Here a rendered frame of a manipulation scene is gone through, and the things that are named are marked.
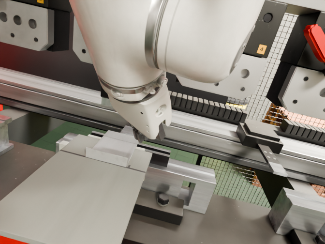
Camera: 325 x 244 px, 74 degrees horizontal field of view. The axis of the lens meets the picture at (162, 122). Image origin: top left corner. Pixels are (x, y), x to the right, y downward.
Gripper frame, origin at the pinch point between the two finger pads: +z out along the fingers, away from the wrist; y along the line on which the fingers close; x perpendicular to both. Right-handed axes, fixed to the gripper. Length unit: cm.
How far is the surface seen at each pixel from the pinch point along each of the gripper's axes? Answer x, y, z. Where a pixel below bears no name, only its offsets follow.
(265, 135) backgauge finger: -31.7, -20.1, 23.2
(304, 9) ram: -28.9, -10.5, -15.5
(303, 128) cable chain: -53, -31, 35
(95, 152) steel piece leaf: 8.6, 5.1, 3.1
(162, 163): -0.9, -4.6, 12.3
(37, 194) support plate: 19.2, 3.0, -3.3
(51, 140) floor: 17, 131, 166
